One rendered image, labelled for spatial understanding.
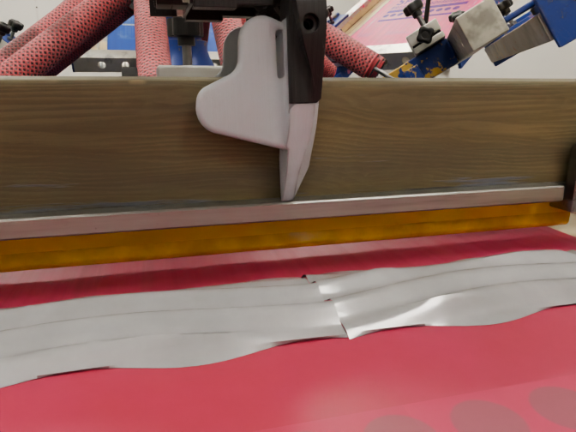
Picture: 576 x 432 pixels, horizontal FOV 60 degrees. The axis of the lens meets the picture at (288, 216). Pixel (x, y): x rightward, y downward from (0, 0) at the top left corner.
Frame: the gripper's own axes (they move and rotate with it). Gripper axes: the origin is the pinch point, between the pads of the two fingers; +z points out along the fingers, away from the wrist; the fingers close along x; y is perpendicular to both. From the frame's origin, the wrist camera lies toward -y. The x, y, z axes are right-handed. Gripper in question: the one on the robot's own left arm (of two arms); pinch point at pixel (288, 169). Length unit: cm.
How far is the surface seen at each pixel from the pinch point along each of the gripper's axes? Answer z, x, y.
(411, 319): 5.0, 10.3, -2.7
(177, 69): -6.5, -27.0, 4.5
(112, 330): 4.7, 8.4, 9.7
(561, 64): -14, -195, -200
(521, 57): -18, -226, -200
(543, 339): 5.3, 12.8, -7.2
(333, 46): -11, -60, -25
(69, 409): 5.2, 12.7, 10.8
